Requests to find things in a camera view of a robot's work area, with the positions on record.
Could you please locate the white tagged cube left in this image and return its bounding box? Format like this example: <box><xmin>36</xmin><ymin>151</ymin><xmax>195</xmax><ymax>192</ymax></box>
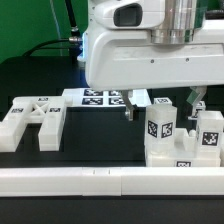
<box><xmin>153</xmin><ymin>97</ymin><xmax>172</xmax><ymax>105</ymax></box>

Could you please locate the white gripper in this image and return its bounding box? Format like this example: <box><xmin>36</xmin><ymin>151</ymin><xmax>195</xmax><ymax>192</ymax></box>
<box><xmin>86</xmin><ymin>20</ymin><xmax>224</xmax><ymax>121</ymax></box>

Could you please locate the white tagged cube right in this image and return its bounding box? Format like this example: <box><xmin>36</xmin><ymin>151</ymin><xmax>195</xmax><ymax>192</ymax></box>
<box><xmin>192</xmin><ymin>101</ymin><xmax>206</xmax><ymax>118</ymax></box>

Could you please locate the white chair seat part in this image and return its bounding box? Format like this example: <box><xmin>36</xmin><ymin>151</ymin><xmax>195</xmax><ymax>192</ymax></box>
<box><xmin>145</xmin><ymin>128</ymin><xmax>222</xmax><ymax>167</ymax></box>

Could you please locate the black cable with connector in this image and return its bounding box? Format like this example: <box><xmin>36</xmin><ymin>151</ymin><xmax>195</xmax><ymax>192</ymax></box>
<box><xmin>21</xmin><ymin>0</ymin><xmax>84</xmax><ymax>58</ymax></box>

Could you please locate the white tagged cube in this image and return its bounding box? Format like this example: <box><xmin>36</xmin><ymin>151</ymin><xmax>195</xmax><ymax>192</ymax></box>
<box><xmin>153</xmin><ymin>97</ymin><xmax>172</xmax><ymax>105</ymax></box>
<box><xmin>192</xmin><ymin>101</ymin><xmax>206</xmax><ymax>118</ymax></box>

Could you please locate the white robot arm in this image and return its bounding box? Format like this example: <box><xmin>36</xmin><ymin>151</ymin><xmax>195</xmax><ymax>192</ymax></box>
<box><xmin>84</xmin><ymin>0</ymin><xmax>224</xmax><ymax>116</ymax></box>

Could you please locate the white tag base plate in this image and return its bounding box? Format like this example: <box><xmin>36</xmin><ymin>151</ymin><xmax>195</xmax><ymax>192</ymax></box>
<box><xmin>63</xmin><ymin>88</ymin><xmax>151</xmax><ymax>107</ymax></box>

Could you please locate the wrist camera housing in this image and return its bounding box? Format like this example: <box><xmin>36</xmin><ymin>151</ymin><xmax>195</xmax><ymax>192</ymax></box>
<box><xmin>94</xmin><ymin>0</ymin><xmax>165</xmax><ymax>29</ymax></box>

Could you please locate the white front fence rail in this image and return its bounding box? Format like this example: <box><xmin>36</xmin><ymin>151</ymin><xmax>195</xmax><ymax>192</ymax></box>
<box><xmin>0</xmin><ymin>167</ymin><xmax>224</xmax><ymax>197</ymax></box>

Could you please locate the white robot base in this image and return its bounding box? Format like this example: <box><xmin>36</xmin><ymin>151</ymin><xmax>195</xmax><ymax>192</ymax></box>
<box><xmin>77</xmin><ymin>0</ymin><xmax>96</xmax><ymax>68</ymax></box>

